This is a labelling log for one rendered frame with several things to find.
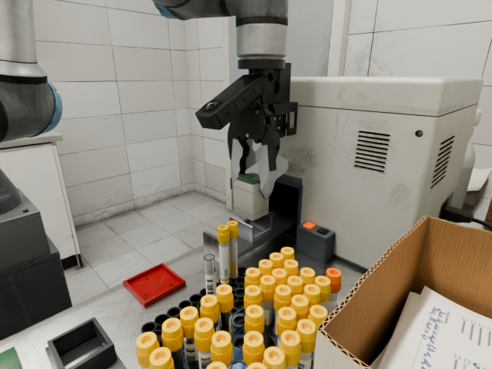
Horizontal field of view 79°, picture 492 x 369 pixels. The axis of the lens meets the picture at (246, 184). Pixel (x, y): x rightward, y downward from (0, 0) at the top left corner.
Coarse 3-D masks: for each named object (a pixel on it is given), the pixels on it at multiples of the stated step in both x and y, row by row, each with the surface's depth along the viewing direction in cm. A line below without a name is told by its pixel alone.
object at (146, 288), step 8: (160, 264) 49; (144, 272) 47; (152, 272) 48; (160, 272) 48; (168, 272) 48; (128, 280) 45; (136, 280) 46; (144, 280) 46; (152, 280) 46; (160, 280) 46; (168, 280) 46; (176, 280) 46; (184, 280) 45; (128, 288) 44; (136, 288) 44; (144, 288) 44; (152, 288) 44; (160, 288) 44; (168, 288) 44; (176, 288) 44; (136, 296) 42; (144, 296) 43; (152, 296) 43; (160, 296) 42; (144, 304) 41
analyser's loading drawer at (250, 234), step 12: (264, 216) 52; (276, 216) 59; (288, 216) 59; (240, 228) 50; (252, 228) 48; (264, 228) 53; (276, 228) 54; (288, 228) 56; (204, 240) 49; (216, 240) 47; (240, 240) 50; (252, 240) 49; (264, 240) 51; (204, 252) 50; (216, 252) 48; (240, 252) 47
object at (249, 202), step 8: (240, 184) 49; (248, 184) 47; (256, 184) 47; (240, 192) 49; (248, 192) 48; (256, 192) 48; (240, 200) 50; (248, 200) 48; (256, 200) 48; (264, 200) 50; (240, 208) 50; (248, 208) 49; (256, 208) 49; (264, 208) 50; (248, 216) 49; (256, 216) 49
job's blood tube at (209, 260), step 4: (204, 256) 35; (208, 256) 35; (212, 256) 35; (204, 260) 34; (208, 260) 34; (212, 260) 34; (204, 264) 34; (208, 264) 34; (212, 264) 34; (204, 268) 35; (208, 268) 34; (212, 268) 34; (204, 272) 35; (208, 272) 34; (212, 272) 35; (208, 276) 35; (212, 276) 35; (208, 280) 35; (212, 280) 35; (208, 284) 35; (212, 284) 35; (216, 284) 36; (208, 288) 35; (212, 288) 35; (208, 292) 35; (212, 292) 35
